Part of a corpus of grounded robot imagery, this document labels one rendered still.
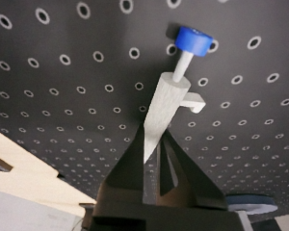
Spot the white hand pipette with blue push button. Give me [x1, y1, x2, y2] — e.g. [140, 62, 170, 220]
[144, 27, 213, 162]

